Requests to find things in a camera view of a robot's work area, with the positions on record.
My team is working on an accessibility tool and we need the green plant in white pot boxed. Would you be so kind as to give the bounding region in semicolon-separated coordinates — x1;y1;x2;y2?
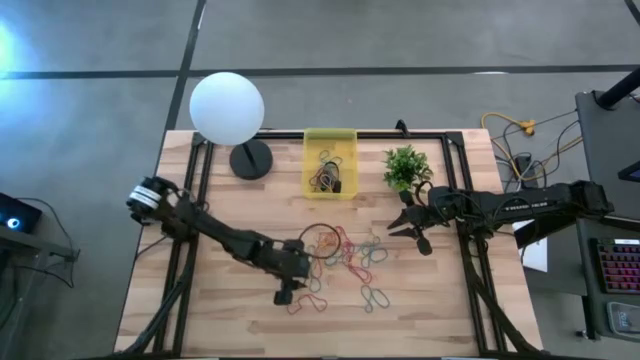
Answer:
382;143;435;195

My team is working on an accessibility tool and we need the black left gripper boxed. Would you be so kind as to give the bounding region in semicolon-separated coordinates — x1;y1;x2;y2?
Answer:
259;238;312;306

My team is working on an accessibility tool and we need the black left wrist camera cable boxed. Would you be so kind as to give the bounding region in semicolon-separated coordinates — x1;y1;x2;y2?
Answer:
298;223;342;260

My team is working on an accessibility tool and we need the black keyboard desk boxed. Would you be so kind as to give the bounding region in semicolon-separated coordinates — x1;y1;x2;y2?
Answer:
574;214;640;346

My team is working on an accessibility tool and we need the white paper sheet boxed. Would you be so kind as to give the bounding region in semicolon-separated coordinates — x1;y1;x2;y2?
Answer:
512;213;550;274

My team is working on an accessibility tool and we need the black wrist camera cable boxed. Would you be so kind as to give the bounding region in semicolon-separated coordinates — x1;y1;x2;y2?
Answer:
413;179;437;202
298;223;342;260

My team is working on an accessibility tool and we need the black power strip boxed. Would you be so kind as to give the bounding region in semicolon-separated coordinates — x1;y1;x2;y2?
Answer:
509;153;539;189

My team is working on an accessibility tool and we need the dark grey side table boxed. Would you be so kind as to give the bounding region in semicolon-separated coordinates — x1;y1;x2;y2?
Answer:
574;89;640;221

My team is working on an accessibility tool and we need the yellow translucent plastic bin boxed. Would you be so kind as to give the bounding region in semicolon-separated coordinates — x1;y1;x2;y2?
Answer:
301;127;360;200

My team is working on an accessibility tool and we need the yellow floor cable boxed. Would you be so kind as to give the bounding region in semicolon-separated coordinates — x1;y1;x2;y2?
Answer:
480;112;584;184

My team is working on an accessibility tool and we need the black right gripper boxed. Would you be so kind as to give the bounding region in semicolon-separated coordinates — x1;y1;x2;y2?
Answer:
387;189;451;256

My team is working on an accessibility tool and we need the backlit black keyboard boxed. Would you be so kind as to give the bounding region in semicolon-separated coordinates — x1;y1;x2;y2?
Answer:
591;237;640;296

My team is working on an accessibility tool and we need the black pole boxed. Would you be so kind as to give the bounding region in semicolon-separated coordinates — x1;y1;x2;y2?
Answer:
594;67;640;110

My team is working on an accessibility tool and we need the grey rectangular device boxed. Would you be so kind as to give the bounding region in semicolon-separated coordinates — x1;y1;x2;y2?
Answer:
606;300;640;344

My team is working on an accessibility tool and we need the black device with blue light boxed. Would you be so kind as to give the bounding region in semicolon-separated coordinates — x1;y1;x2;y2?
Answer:
0;192;44;235

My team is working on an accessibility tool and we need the yellow rubber band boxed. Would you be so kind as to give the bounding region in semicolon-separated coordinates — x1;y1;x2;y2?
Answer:
312;230;340;251

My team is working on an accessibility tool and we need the white globe lamp black stand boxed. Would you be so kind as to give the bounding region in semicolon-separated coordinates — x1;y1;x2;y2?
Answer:
188;71;275;181

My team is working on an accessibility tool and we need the large red rubber band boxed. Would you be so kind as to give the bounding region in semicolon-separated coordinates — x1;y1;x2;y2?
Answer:
287;293;329;315

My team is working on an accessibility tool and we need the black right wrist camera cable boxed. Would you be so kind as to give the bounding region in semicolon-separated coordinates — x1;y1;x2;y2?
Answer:
413;179;437;202

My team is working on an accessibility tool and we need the small blue screen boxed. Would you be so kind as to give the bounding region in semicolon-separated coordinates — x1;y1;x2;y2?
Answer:
618;162;640;184

